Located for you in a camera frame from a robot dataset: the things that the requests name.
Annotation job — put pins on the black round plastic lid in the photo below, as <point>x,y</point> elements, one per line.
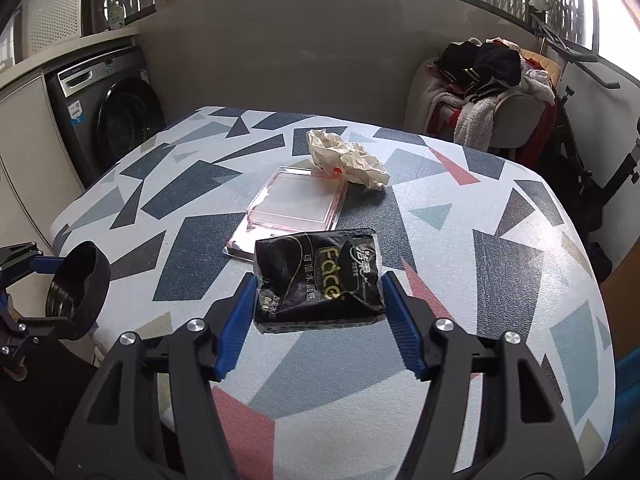
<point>78,291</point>

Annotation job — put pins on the black tissue packet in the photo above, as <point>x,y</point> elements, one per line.
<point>318,280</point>

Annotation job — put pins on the black exercise bike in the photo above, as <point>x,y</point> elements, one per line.
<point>603,115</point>

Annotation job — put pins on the grey front-load washing machine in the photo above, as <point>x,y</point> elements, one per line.
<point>105,107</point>

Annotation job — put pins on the geometric patterned table cover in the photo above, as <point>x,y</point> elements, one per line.
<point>483,241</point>

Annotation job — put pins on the clear red blister package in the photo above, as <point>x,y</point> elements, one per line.
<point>293,200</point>

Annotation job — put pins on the chair piled with clothes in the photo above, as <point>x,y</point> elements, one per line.
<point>490,95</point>

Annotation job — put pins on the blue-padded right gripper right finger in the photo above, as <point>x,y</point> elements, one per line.
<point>523,432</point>

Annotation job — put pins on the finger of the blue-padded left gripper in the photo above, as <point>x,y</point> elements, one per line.
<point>20,260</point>
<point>15,329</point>

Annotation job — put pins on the crumpled white paper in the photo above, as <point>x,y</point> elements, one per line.
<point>347,160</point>

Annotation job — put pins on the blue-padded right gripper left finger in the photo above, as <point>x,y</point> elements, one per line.
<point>116,432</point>

